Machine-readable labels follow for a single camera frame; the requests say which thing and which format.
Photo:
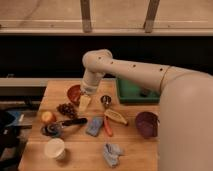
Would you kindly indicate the purple bowl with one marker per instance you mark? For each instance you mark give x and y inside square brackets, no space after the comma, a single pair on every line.
[147,124]

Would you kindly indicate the crumpled blue grey cloth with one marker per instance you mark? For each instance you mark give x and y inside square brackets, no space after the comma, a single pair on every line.
[111,154]

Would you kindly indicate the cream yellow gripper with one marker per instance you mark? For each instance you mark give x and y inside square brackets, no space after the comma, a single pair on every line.
[84,102]

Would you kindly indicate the blue sponge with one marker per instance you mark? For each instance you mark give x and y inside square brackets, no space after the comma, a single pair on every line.
[94,126]

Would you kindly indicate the orange-red bowl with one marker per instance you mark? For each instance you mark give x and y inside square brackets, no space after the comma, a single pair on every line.
[74,94]

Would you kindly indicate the white plastic cup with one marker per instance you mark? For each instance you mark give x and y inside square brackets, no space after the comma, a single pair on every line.
[55,149]

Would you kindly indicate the red yellow apple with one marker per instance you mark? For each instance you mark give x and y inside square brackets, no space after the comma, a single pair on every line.
[48,117]

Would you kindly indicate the wooden cutting board table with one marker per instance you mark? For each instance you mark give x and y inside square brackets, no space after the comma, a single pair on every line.
[84,152]

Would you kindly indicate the green plastic tray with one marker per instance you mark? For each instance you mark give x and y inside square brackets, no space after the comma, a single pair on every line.
[129,93]

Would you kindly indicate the orange carrot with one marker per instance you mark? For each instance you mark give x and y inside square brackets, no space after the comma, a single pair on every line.
[107,127]

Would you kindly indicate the yellow banana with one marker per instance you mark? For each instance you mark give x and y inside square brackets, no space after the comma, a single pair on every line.
[115,116]

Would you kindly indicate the black handled brush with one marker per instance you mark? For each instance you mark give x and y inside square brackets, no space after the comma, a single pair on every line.
[77,121]

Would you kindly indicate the small metal cup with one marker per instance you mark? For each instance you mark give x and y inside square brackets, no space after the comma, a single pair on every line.
[106,101]

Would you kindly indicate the dark brown block in tray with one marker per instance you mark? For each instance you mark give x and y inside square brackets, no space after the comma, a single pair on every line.
[144,92]

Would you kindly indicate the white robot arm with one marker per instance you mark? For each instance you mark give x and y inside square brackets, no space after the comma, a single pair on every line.
[185,133]

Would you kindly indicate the bunch of dark grapes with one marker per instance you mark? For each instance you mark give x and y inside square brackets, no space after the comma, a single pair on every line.
[67,109]

